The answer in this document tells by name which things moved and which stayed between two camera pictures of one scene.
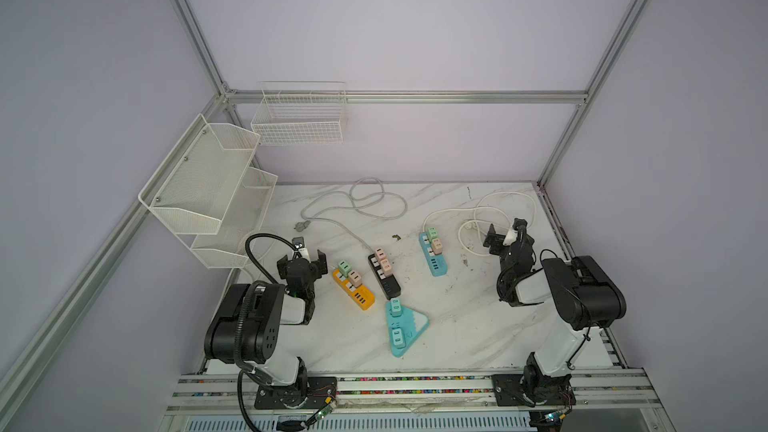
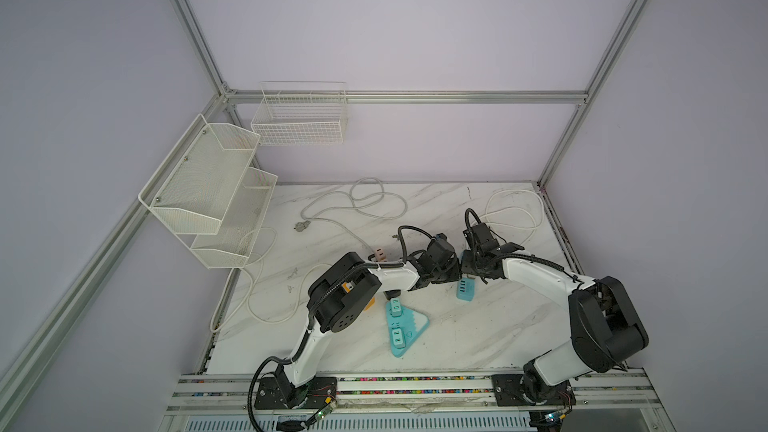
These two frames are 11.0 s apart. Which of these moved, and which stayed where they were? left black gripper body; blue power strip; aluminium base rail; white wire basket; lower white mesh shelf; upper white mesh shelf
Moved: blue power strip; left black gripper body
Stayed: upper white mesh shelf; aluminium base rail; white wire basket; lower white mesh shelf
